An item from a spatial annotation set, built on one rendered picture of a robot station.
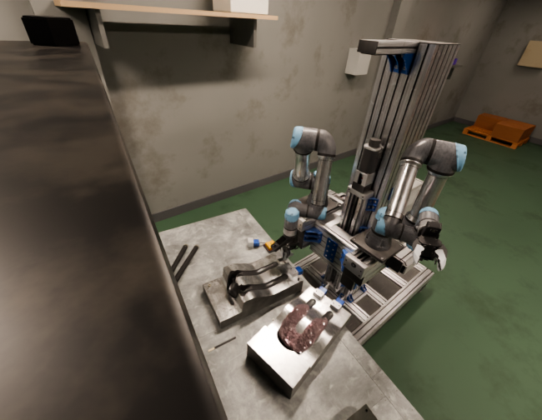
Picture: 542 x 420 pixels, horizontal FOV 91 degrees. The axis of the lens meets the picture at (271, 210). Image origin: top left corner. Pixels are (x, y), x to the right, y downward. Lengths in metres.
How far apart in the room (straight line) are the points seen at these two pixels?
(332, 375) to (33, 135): 1.35
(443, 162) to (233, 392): 1.33
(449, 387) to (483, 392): 0.23
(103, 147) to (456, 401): 2.57
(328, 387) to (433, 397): 1.25
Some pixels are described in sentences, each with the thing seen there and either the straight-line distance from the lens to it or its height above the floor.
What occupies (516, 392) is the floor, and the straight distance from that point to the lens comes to 2.91.
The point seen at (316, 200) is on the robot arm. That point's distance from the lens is 1.48.
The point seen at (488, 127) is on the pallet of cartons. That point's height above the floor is 0.18.
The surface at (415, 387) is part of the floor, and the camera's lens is 2.51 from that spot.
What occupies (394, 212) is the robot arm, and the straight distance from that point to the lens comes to 1.30.
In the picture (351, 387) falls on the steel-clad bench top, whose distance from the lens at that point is 1.43.
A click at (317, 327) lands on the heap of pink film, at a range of 1.38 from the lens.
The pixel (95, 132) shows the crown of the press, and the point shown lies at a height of 2.00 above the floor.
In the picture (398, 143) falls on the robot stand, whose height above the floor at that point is 1.57.
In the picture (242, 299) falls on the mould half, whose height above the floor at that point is 0.93.
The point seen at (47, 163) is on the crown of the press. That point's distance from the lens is 0.20.
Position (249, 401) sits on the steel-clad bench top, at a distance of 1.35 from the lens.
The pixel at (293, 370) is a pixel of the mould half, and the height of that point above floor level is 0.91.
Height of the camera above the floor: 2.08
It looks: 36 degrees down
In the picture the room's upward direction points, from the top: 4 degrees clockwise
